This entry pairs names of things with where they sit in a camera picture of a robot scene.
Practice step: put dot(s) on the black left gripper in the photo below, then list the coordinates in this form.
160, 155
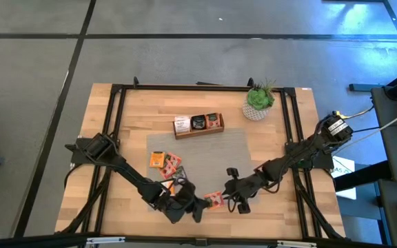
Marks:
178, 203

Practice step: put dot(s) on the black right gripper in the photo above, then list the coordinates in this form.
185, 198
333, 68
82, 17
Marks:
246, 189

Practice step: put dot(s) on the orange-red peach tea bag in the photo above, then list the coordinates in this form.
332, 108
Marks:
173, 160
213, 120
214, 200
167, 171

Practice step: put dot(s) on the plain orange tea bag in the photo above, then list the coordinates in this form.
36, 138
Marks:
157, 159

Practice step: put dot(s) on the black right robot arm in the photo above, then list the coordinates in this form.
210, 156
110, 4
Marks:
295, 156

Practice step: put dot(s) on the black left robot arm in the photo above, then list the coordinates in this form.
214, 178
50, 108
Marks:
129, 172

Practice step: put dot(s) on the wooden tea organizer box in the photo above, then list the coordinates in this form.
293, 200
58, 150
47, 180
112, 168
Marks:
198, 133

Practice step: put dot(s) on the grey woven placemat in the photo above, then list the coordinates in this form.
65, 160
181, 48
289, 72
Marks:
212, 158

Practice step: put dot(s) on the succulent in white patterned pot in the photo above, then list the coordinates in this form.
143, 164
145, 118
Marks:
258, 100

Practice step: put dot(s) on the white paper sign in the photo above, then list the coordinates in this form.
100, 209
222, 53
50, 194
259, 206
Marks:
345, 164

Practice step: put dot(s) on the black stand beam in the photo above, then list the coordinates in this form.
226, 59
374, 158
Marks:
364, 175

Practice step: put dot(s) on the grey desk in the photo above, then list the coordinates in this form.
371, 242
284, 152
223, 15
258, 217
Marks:
395, 155

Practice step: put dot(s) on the blue-grey floor bar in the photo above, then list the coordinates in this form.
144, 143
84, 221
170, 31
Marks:
364, 87

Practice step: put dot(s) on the silver metal bracket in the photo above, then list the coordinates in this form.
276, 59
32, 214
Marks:
296, 244
105, 240

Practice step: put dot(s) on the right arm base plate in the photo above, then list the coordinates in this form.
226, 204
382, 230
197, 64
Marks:
322, 164

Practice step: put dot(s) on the black aluminium table frame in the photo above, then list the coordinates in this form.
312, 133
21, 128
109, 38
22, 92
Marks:
184, 87

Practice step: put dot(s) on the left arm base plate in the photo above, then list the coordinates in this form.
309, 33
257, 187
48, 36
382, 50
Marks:
76, 160

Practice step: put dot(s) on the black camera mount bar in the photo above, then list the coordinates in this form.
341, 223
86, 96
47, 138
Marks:
29, 241

